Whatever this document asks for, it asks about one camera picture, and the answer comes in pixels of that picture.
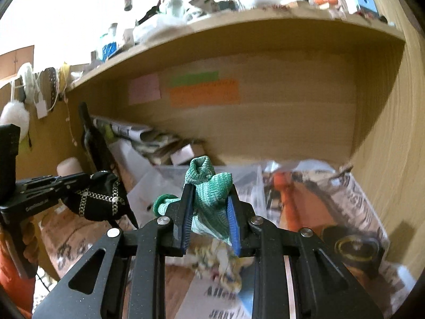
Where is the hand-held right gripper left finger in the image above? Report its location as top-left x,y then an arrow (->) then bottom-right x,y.
32,184 -> 196,319

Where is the black bag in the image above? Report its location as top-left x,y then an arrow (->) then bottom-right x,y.
78,102 -> 140,230

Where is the floral patterned cloth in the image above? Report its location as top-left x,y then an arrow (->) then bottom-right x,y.
185,236 -> 254,296

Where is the pink sticky note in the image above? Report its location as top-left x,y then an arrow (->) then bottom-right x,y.
128,73 -> 162,105

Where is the orange tool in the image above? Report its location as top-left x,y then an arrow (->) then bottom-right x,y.
270,170 -> 334,240

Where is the white plastic bag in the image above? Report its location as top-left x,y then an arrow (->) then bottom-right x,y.
132,13 -> 187,44

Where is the white and green toy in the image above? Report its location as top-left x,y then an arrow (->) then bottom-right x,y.
159,0 -> 187,19

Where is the stack of papers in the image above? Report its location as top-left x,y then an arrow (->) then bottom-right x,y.
90,115 -> 207,167

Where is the blue box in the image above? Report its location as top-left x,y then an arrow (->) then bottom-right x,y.
352,0 -> 380,16

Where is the bottle with blue label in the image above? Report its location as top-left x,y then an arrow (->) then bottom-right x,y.
99,23 -> 121,63

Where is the person's left hand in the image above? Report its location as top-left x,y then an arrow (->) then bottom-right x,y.
20,220 -> 42,268

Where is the orange sticky note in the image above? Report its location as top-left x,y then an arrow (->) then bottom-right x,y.
168,79 -> 241,108

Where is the white cylinder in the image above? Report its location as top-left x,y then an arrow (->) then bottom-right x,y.
56,158 -> 82,177

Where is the black disc with yellow ring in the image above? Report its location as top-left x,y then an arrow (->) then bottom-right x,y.
320,224 -> 383,275

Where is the black cloth with chain pattern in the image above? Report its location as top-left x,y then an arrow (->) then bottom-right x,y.
61,170 -> 138,230

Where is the clear plastic container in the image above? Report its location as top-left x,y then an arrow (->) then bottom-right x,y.
155,162 -> 268,215

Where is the white printed magazine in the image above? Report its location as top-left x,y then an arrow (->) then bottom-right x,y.
173,266 -> 254,319

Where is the person's left forearm orange sleeve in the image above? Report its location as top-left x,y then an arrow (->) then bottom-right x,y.
0,224 -> 36,319

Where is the small white box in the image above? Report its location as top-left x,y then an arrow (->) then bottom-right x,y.
170,143 -> 205,166

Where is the brown printed paper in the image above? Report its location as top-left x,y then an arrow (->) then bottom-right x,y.
37,204 -> 140,275

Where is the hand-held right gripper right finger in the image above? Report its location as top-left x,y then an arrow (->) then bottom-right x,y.
226,185 -> 386,319

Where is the wooden shelf unit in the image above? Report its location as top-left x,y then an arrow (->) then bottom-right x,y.
0,8 -> 425,319

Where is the cardboard panel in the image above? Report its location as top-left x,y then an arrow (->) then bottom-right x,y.
0,45 -> 35,81

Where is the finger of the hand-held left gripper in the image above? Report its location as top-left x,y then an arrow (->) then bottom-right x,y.
53,172 -> 100,195

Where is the white fluffy pompom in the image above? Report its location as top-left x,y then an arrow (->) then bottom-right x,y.
16,63 -> 36,98
0,101 -> 31,143

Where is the green knitted sock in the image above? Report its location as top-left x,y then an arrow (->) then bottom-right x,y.
153,156 -> 240,244

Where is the white paper sheet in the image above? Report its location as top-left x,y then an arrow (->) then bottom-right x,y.
108,140 -> 188,228

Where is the green sticky note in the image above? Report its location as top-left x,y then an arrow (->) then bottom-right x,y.
170,71 -> 220,87

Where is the newspaper sheet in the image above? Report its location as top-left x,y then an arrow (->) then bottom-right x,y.
262,161 -> 401,309

